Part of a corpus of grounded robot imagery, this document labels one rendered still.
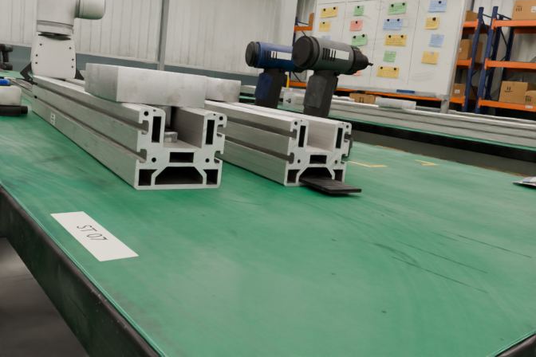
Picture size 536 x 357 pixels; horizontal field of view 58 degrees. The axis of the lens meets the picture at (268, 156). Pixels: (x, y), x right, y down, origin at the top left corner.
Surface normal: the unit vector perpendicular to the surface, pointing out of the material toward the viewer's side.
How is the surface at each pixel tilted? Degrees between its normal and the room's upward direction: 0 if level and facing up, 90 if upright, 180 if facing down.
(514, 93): 90
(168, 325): 0
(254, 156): 90
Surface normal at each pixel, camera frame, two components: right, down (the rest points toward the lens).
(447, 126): -0.75, 0.01
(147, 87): 0.54, 0.18
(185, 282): 0.11, -0.98
